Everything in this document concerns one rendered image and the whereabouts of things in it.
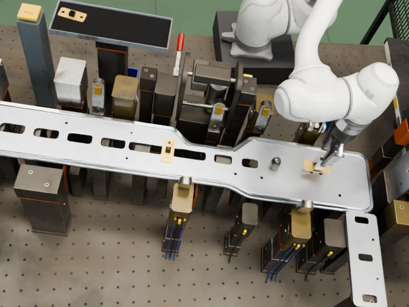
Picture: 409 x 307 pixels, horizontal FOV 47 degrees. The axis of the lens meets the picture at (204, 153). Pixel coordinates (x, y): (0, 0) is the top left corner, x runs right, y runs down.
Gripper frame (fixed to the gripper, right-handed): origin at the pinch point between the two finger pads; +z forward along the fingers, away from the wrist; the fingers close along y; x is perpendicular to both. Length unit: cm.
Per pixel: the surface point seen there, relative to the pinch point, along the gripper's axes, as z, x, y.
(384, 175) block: 7.8, 24.5, -3.0
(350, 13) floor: 108, 73, -201
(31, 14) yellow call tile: -8, -95, -32
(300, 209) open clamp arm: -0.8, -7.6, 18.0
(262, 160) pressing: 7.7, -16.9, -1.6
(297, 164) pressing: 7.8, -5.0, -2.2
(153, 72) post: -2, -55, -22
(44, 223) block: 29, -83, 21
